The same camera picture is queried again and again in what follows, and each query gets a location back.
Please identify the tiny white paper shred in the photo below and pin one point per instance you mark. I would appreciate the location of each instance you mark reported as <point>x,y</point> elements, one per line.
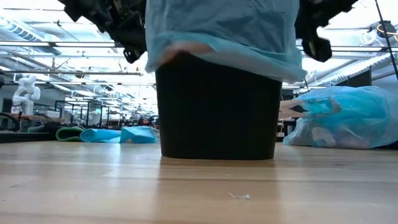
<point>241,196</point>

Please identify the black monitor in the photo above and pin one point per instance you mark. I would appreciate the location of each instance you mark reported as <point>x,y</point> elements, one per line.
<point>287,94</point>

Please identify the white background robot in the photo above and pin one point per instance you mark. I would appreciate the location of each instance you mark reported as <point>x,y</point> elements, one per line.
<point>26,93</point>

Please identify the round black ceiling fixture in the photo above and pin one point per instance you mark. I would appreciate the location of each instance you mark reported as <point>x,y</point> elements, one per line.
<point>385,28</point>

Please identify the folded blue trash bag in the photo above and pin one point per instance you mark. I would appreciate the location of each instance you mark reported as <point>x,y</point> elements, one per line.
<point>140,134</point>

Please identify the grey-green bag roll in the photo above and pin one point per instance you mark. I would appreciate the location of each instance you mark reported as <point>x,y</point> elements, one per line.
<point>70,134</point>

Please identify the blue spare trash bag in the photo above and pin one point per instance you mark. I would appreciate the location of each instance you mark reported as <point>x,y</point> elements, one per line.
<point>224,28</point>

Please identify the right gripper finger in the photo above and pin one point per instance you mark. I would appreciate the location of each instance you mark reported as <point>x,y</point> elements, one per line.
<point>317,46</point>

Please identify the blue bin liner bag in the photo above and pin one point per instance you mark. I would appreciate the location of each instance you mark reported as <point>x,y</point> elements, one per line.
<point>351,118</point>

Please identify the black background rack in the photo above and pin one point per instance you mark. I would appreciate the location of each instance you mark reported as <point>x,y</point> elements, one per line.
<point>87,113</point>

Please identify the black partition curtain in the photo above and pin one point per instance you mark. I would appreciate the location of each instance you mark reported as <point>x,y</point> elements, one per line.
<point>357,80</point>

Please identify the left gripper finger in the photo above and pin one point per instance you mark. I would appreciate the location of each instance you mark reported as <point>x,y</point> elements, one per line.
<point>133,43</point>

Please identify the black trash bin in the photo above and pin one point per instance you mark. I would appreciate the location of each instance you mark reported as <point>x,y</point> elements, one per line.
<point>217,118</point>

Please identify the blue bag roll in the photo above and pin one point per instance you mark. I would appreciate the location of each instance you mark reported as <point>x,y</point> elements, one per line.
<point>101,136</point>

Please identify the black background bench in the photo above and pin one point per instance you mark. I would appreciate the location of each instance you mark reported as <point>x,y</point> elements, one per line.
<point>15,137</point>

